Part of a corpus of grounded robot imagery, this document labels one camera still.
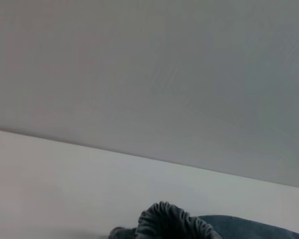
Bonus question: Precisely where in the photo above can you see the blue denim shorts with cartoon print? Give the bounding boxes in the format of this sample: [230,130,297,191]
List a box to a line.
[109,201,299,239]

